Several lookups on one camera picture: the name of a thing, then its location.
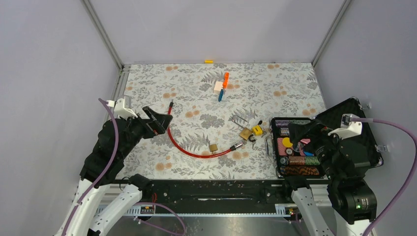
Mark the red cable lock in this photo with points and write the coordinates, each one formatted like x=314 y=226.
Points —
x=193 y=135

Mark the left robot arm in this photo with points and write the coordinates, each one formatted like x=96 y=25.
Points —
x=116 y=140

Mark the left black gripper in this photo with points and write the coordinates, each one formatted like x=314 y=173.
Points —
x=161 y=123

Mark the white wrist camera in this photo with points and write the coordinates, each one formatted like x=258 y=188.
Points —
x=122 y=107
x=348 y=127

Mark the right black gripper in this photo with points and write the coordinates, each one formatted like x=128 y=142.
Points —
x=316 y=131

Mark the blue toy brick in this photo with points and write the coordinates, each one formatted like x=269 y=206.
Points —
x=221 y=95

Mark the yellow poker chip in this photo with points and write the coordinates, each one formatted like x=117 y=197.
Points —
x=286 y=142

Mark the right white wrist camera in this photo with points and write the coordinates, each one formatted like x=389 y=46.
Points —
x=348 y=127

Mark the white toy block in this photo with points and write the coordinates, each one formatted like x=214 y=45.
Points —
x=218 y=86

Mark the floral table mat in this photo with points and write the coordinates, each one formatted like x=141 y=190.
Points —
x=221 y=116

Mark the yellow padlock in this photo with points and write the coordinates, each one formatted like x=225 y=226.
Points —
x=257 y=129

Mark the orange toy brick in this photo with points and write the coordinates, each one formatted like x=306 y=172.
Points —
x=226 y=79

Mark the long shackle brass padlock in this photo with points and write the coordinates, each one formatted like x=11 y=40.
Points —
x=245 y=132

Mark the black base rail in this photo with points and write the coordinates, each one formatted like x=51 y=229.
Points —
x=221 y=197

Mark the black poker chip case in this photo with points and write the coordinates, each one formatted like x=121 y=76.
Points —
x=296 y=161

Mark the small brass padlock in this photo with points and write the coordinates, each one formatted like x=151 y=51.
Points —
x=213 y=148

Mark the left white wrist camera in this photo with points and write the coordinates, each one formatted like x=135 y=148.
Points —
x=122 y=107

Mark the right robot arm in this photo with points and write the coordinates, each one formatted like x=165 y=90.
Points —
x=338 y=182

